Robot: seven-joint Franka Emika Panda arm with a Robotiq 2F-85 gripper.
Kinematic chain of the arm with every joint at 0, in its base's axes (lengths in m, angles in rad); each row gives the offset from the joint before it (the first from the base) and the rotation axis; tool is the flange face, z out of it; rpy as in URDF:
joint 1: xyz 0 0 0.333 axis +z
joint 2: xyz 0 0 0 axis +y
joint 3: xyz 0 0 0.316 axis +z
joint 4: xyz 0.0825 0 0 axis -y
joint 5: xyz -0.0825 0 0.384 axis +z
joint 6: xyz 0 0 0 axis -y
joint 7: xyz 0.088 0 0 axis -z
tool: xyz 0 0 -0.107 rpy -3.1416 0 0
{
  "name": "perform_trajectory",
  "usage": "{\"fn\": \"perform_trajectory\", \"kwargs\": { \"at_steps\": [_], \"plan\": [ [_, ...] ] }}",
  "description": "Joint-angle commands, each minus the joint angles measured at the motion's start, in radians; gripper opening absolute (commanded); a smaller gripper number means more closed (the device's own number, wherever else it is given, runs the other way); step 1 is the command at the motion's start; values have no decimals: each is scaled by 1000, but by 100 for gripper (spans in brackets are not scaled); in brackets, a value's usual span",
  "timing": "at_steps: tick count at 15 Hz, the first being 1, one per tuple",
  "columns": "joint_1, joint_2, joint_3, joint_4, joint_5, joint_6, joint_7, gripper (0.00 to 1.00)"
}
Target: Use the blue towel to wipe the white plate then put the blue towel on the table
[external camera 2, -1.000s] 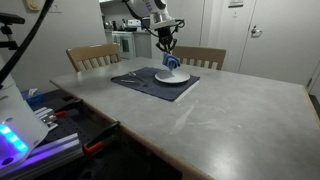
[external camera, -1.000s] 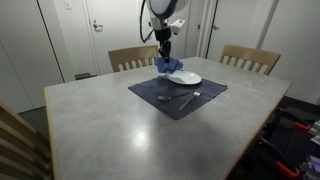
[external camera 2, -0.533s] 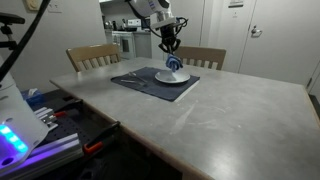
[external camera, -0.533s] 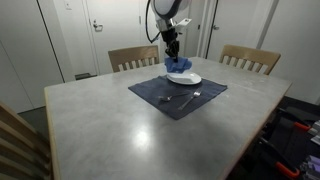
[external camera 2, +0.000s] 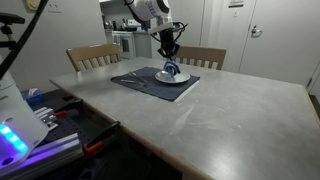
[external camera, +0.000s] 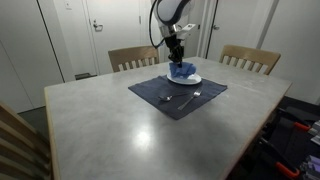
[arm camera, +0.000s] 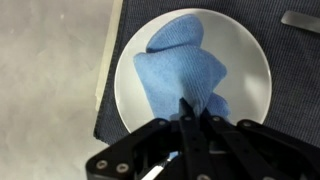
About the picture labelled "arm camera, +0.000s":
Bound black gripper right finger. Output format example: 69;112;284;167
201;109;320;180

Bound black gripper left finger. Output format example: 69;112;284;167
85;98;214;180

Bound blue microfiber towel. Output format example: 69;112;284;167
133;13;232;160

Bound white round plate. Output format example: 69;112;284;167
113;7;273;134

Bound dark blue woven placemat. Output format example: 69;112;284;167
93;0;320;149

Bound silver metal spoon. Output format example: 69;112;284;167
280;9;320;34

